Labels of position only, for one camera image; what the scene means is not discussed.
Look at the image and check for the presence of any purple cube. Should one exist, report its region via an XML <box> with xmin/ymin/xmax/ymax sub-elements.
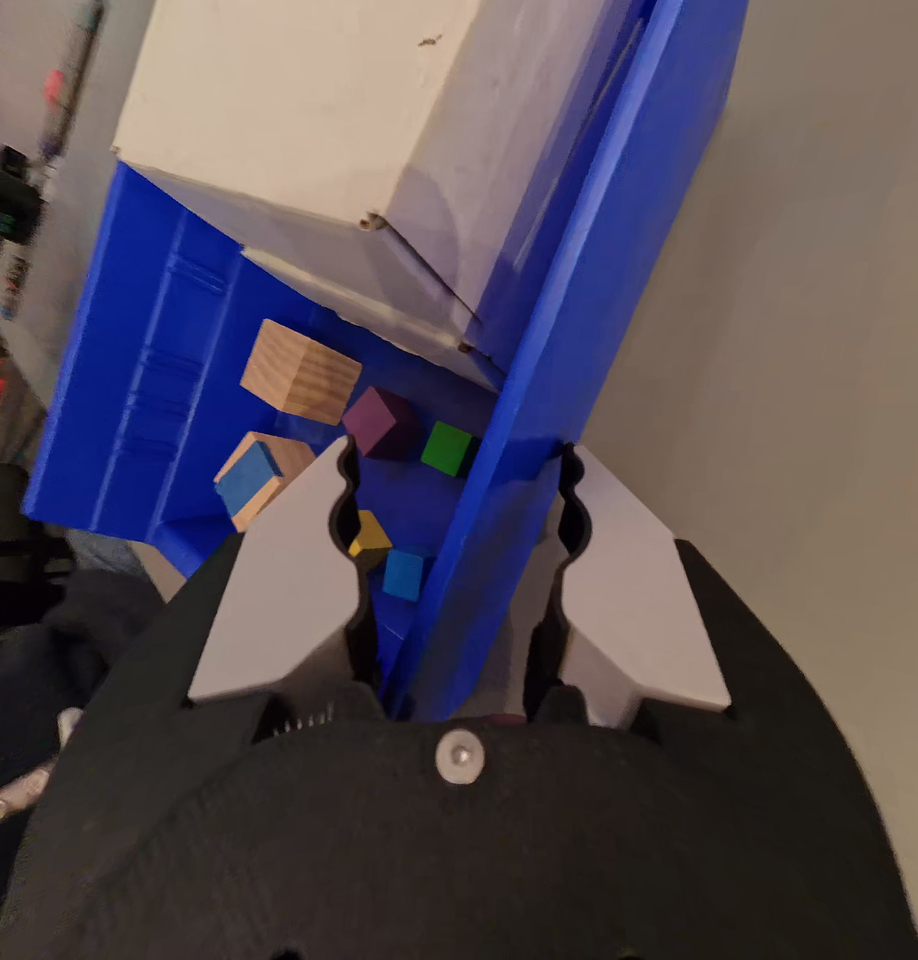
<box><xmin>342</xmin><ymin>386</ymin><xmax>424</xmax><ymax>462</ymax></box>

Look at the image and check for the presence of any plain large wooden cube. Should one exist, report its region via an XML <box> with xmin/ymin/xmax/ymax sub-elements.
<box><xmin>240</xmin><ymin>318</ymin><xmax>364</xmax><ymax>426</ymax></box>

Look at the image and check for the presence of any small blue cube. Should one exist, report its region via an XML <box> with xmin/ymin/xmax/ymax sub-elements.
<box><xmin>381</xmin><ymin>547</ymin><xmax>431</xmax><ymax>604</ymax></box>

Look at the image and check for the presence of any blue-faced large wooden cube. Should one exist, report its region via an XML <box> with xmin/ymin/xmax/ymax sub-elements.
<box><xmin>213</xmin><ymin>431</ymin><xmax>319</xmax><ymax>535</ymax></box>

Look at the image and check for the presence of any blue plastic bin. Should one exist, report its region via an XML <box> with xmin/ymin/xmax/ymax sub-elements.
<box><xmin>22</xmin><ymin>0</ymin><xmax>750</xmax><ymax>723</ymax></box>

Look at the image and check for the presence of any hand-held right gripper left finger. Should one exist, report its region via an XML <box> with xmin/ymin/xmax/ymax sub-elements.
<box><xmin>189</xmin><ymin>437</ymin><xmax>379</xmax><ymax>702</ymax></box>

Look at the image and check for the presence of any black battery charger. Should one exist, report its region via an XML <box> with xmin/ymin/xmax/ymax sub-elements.
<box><xmin>0</xmin><ymin>144</ymin><xmax>46</xmax><ymax>252</ymax></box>

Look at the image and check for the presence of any white cardboard box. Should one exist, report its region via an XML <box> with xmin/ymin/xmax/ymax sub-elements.
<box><xmin>112</xmin><ymin>0</ymin><xmax>655</xmax><ymax>393</ymax></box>

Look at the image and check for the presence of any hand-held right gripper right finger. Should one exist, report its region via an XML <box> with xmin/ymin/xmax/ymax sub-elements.
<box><xmin>528</xmin><ymin>442</ymin><xmax>733</xmax><ymax>729</ymax></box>

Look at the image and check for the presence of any small green cube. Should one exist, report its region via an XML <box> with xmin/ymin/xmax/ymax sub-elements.
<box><xmin>420</xmin><ymin>420</ymin><xmax>476</xmax><ymax>479</ymax></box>

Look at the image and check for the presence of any clear badge strap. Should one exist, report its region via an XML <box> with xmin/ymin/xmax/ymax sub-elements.
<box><xmin>0</xmin><ymin>761</ymin><xmax>61</xmax><ymax>831</ymax></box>

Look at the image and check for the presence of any small yellow cube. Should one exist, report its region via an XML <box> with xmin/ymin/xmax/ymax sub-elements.
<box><xmin>348</xmin><ymin>510</ymin><xmax>395</xmax><ymax>559</ymax></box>

